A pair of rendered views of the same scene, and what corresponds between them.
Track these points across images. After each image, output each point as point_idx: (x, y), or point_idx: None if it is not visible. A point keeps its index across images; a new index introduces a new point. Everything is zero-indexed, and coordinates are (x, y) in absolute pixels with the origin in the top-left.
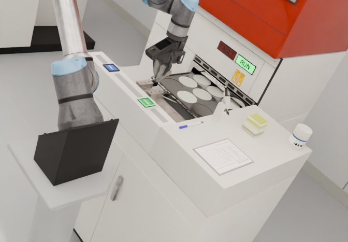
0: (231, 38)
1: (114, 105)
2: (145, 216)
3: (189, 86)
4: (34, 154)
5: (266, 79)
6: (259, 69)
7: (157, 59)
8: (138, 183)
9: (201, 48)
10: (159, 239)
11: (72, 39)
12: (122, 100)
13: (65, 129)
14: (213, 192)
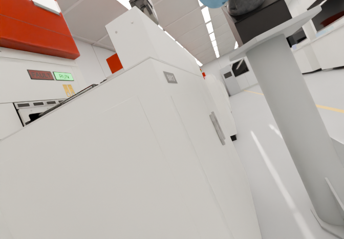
0: (35, 62)
1: (179, 58)
2: (217, 116)
3: None
4: (291, 16)
5: (81, 77)
6: (73, 73)
7: (149, 5)
8: (208, 101)
9: (14, 91)
10: (219, 116)
11: None
12: (176, 47)
13: None
14: (196, 63)
